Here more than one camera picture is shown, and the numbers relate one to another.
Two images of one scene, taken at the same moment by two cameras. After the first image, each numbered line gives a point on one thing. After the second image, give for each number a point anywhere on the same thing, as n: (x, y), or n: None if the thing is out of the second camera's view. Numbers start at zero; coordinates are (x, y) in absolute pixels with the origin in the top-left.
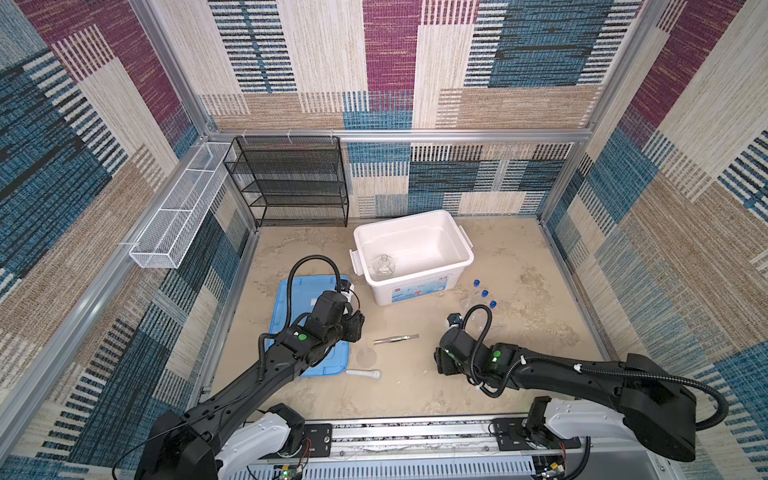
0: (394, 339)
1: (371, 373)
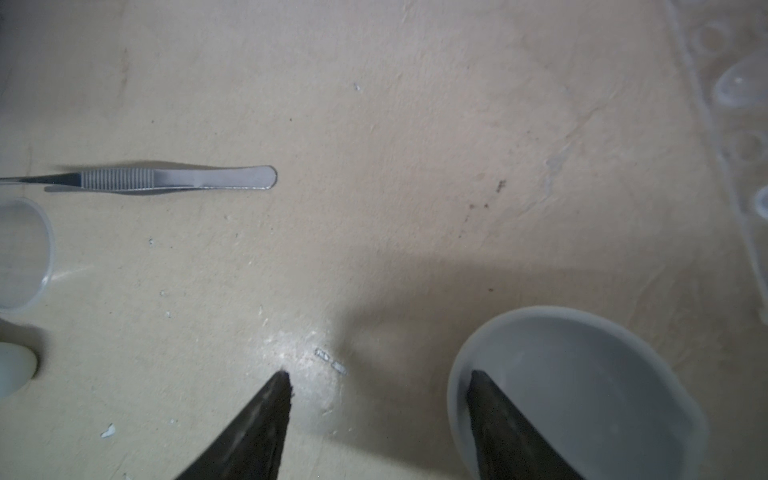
0: (92, 180)
1: (17, 367)
